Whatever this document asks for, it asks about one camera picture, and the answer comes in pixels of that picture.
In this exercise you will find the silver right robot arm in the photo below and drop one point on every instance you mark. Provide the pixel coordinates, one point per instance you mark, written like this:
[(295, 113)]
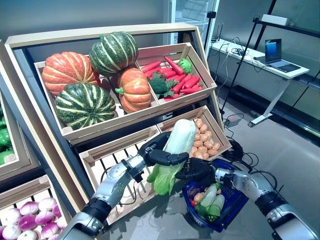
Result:
[(250, 182)]

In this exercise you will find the brown potato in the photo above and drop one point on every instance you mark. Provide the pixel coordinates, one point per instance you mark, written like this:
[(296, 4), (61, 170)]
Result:
[(198, 197)]

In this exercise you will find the red carrot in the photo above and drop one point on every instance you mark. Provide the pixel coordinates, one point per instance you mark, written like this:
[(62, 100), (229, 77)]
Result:
[(152, 73), (183, 84), (169, 74), (174, 65), (151, 66), (172, 96), (193, 82), (191, 90)]

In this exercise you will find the wooden potato crate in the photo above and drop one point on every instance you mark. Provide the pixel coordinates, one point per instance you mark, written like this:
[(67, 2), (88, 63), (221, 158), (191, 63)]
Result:
[(220, 130)]

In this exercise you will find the white flat box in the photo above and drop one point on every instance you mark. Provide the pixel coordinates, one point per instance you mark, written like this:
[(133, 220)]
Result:
[(275, 19)]

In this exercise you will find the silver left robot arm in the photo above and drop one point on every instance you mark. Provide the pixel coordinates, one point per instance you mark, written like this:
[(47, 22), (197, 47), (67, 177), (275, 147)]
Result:
[(112, 185)]

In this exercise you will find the grey open laptop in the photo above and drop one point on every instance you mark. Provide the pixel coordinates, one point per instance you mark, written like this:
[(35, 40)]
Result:
[(273, 48)]

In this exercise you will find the green striped pumpkin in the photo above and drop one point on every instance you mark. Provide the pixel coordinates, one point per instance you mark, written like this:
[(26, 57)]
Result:
[(85, 106), (113, 53)]

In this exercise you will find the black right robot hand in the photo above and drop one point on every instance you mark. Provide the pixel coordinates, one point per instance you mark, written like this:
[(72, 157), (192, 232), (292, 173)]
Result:
[(197, 171)]

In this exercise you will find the purple eggplant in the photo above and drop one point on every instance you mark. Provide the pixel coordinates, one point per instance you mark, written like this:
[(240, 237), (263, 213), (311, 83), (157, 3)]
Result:
[(192, 192)]

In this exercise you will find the light green leafy vegetable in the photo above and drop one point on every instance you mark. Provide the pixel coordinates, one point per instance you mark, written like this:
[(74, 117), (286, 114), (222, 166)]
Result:
[(185, 65)]

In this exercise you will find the blue plastic shopping basket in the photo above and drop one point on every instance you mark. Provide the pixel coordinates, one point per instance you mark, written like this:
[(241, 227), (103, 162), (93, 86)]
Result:
[(235, 200)]

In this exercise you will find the wooden onion crate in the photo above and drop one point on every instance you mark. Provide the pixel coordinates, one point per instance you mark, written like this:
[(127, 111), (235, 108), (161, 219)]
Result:
[(25, 190)]

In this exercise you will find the dark green leafy vegetable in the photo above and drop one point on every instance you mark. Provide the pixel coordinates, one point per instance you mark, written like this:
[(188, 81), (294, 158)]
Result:
[(160, 85)]

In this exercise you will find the tan potato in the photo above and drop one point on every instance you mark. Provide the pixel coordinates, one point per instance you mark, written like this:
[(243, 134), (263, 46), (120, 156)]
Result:
[(193, 150), (216, 145), (208, 135), (198, 155), (206, 156), (202, 150), (197, 143), (208, 144), (202, 137), (203, 128), (212, 151), (198, 123)]

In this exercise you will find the black metal rack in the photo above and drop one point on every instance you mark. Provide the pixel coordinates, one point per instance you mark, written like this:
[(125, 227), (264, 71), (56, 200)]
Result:
[(300, 29)]

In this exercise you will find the red tomato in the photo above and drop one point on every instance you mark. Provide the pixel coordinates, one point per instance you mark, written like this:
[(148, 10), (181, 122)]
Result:
[(193, 203)]

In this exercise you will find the wooden carrot crate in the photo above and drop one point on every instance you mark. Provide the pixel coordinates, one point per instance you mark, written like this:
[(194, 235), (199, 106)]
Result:
[(192, 98)]

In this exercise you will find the grey red power strip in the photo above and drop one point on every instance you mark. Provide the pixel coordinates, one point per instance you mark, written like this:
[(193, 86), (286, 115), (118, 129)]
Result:
[(233, 120)]

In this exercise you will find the small orange pumpkin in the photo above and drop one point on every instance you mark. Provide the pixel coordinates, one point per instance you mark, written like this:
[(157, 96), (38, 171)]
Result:
[(133, 90)]

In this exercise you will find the bright green vegetable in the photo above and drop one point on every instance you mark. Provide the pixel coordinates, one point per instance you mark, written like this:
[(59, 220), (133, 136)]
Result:
[(217, 186)]

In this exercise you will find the white office desk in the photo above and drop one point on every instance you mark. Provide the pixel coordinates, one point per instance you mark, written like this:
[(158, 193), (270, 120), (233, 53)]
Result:
[(220, 46)]

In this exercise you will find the black sensor on stand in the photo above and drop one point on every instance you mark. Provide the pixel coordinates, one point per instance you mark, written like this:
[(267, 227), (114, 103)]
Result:
[(211, 14)]

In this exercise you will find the wooden pepper crate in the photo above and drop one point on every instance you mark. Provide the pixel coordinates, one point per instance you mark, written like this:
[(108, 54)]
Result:
[(13, 160)]

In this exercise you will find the large orange pumpkin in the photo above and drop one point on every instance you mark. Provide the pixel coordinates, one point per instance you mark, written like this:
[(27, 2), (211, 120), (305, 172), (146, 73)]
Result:
[(67, 71)]

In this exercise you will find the green bell pepper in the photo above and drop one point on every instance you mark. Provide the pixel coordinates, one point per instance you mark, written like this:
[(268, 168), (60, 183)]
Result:
[(5, 137), (2, 156), (2, 118)]

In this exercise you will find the glass door cabinet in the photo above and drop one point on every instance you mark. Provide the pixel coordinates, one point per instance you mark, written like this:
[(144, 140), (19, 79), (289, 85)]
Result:
[(190, 15)]

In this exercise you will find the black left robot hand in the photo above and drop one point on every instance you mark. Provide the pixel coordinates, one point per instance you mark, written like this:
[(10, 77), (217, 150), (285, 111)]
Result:
[(155, 147)]

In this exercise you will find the purple white onion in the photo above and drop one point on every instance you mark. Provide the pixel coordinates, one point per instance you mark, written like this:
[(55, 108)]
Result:
[(47, 203), (28, 208), (53, 237), (44, 217), (57, 210), (11, 232), (27, 235), (62, 222), (27, 222), (10, 215), (49, 229)]

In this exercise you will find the wooden pumpkin crate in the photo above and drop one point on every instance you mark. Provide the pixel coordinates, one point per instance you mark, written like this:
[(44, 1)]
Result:
[(105, 125)]

